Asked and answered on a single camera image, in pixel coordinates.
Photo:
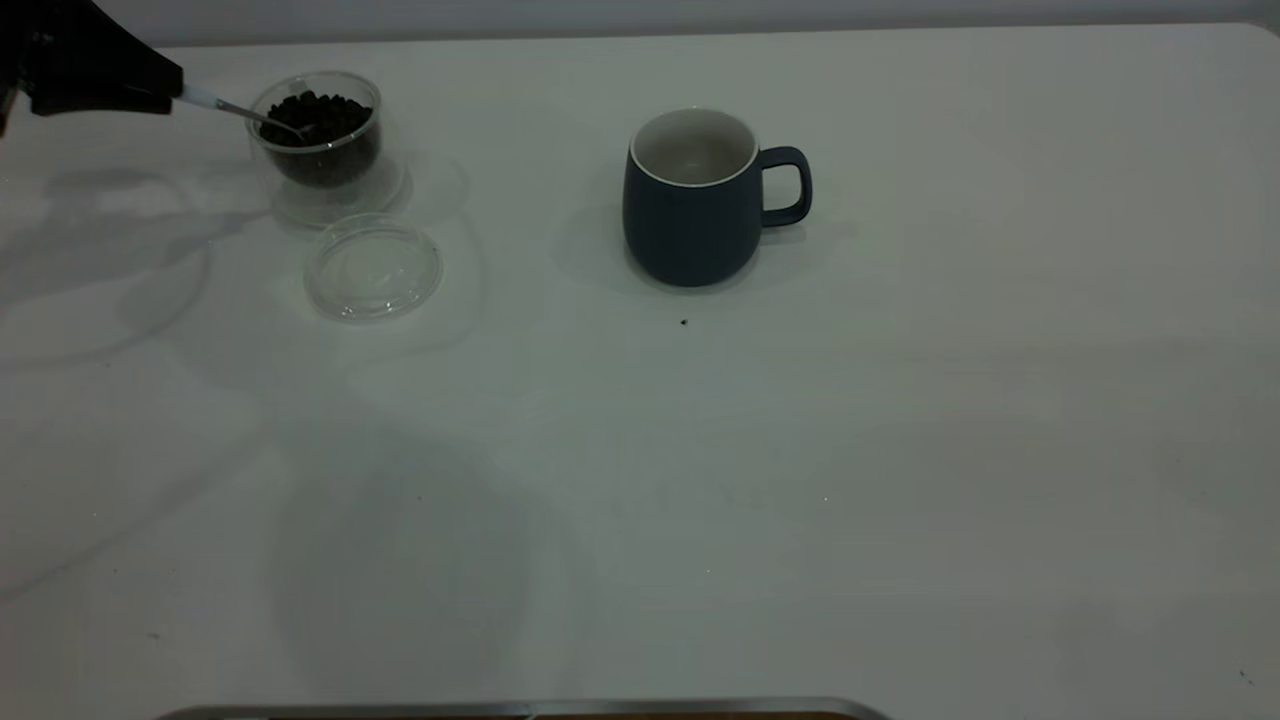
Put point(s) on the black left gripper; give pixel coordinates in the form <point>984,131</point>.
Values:
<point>40,30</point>

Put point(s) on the dark grey ceramic mug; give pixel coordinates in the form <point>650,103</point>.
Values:
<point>690,235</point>

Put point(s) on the pile of dark coffee beans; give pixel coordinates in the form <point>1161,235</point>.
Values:
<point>330,130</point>

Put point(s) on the clear double-walled glass cup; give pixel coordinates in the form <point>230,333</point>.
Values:
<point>335,200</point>

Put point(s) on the clear round glass lid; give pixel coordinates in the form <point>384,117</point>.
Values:
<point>375,275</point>

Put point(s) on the silver metal frame bar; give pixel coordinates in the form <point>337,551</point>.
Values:
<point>500,710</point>

